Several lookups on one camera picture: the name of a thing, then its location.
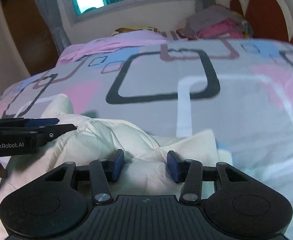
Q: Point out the patterned grey pink bedsheet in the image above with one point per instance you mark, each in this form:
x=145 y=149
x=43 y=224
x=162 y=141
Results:
x=242 y=90

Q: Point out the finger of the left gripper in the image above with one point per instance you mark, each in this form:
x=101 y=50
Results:
x=52 y=132
x=22 y=122

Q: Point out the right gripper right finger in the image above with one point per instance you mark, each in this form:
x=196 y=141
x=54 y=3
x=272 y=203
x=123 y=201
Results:
x=190 y=173

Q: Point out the yellow patterned pillow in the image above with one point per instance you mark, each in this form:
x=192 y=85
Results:
x=122 y=30

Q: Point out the grey curtain left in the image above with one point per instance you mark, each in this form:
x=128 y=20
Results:
x=49 y=11

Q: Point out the cream white large garment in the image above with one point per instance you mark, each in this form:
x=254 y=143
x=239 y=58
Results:
x=144 y=172

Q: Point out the brown wooden door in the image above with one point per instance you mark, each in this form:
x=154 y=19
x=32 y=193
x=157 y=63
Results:
x=30 y=34

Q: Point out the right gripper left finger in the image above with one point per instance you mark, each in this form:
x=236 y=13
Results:
x=103 y=172

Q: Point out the stack of folded clothes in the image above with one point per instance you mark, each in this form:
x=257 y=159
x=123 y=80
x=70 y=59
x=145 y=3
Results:
x=214 y=22

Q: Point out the pink blanket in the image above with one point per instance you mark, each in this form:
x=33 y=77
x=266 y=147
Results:
x=112 y=43

